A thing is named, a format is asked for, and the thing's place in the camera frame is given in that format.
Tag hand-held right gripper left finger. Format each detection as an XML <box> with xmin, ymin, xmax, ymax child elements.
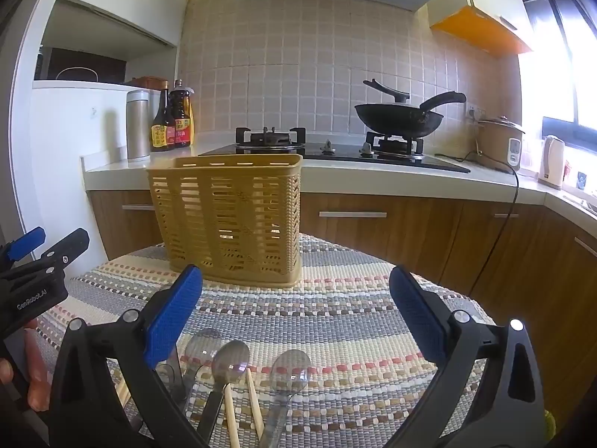
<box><xmin>48</xmin><ymin>264</ymin><xmax>209</xmax><ymax>448</ymax></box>

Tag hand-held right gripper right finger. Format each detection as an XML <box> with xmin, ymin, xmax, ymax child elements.
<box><xmin>388</xmin><ymin>265</ymin><xmax>547</xmax><ymax>448</ymax></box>

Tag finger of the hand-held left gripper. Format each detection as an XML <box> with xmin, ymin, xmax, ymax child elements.
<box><xmin>13</xmin><ymin>228</ymin><xmax>91</xmax><ymax>281</ymax></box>
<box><xmin>0</xmin><ymin>226</ymin><xmax>47</xmax><ymax>268</ymax></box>

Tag clear plastic spoon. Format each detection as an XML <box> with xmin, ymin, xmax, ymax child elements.
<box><xmin>179</xmin><ymin>328</ymin><xmax>223</xmax><ymax>411</ymax></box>
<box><xmin>195</xmin><ymin>340</ymin><xmax>251</xmax><ymax>446</ymax></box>
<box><xmin>259</xmin><ymin>349</ymin><xmax>313</xmax><ymax>448</ymax></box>

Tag yellow plastic utensil basket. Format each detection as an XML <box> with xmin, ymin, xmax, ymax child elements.
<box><xmin>147</xmin><ymin>153</ymin><xmax>304</xmax><ymax>286</ymax></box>

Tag person's left hand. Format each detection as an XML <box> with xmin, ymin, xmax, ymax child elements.
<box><xmin>0</xmin><ymin>320</ymin><xmax>51</xmax><ymax>412</ymax></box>

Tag wooden cabinet door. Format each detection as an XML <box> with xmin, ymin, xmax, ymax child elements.
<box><xmin>441</xmin><ymin>198</ymin><xmax>547</xmax><ymax>299</ymax></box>
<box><xmin>300</xmin><ymin>193</ymin><xmax>465</xmax><ymax>281</ymax></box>
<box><xmin>88</xmin><ymin>190</ymin><xmax>165</xmax><ymax>263</ymax></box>
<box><xmin>466</xmin><ymin>205</ymin><xmax>597</xmax><ymax>430</ymax></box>

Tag striped woven mat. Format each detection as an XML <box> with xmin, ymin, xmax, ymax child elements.
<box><xmin>35</xmin><ymin>233</ymin><xmax>496</xmax><ymax>448</ymax></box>

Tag white refrigerator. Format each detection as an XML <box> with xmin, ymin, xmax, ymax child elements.
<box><xmin>28</xmin><ymin>79</ymin><xmax>150</xmax><ymax>264</ymax></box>

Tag steel thermos flask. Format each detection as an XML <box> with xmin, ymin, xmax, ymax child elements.
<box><xmin>126</xmin><ymin>88</ymin><xmax>153</xmax><ymax>164</ymax></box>

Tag white kitchen countertop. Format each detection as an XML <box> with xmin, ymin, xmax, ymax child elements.
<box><xmin>81</xmin><ymin>142</ymin><xmax>597</xmax><ymax>235</ymax></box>

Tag dark soy sauce bottle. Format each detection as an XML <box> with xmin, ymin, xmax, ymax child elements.
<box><xmin>149</xmin><ymin>88</ymin><xmax>177</xmax><ymax>153</ymax></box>

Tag yellow green object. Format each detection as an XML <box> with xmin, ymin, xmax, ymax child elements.
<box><xmin>542</xmin><ymin>408</ymin><xmax>559</xmax><ymax>440</ymax></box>

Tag soy sauce bottles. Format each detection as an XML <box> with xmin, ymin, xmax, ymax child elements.
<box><xmin>168</xmin><ymin>79</ymin><xmax>195</xmax><ymax>149</ymax></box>

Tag dark cardboard box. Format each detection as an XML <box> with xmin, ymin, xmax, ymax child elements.
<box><xmin>35</xmin><ymin>47</ymin><xmax>128</xmax><ymax>86</ymax></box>

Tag brown wicker tray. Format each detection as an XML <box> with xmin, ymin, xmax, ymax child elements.
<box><xmin>125</xmin><ymin>75</ymin><xmax>169</xmax><ymax>91</ymax></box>

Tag black gas stove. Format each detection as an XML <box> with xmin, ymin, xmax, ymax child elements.
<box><xmin>198</xmin><ymin>126</ymin><xmax>472</xmax><ymax>174</ymax></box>

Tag beige rice cooker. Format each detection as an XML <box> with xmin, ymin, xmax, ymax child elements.
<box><xmin>476</xmin><ymin>116</ymin><xmax>527</xmax><ymax>174</ymax></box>

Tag black wok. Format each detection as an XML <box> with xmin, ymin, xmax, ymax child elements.
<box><xmin>354</xmin><ymin>91</ymin><xmax>468</xmax><ymax>140</ymax></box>

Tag white electric kettle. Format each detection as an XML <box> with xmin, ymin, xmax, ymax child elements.
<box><xmin>536</xmin><ymin>134</ymin><xmax>566</xmax><ymax>191</ymax></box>

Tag kitchen window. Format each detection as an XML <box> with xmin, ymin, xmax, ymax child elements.
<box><xmin>520</xmin><ymin>0</ymin><xmax>597</xmax><ymax>156</ymax></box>

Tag black power cable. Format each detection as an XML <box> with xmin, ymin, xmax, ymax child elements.
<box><xmin>435</xmin><ymin>149</ymin><xmax>521</xmax><ymax>298</ymax></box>

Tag orange wall cabinet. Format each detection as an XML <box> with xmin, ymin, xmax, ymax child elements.
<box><xmin>428</xmin><ymin>0</ymin><xmax>535</xmax><ymax>57</ymax></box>

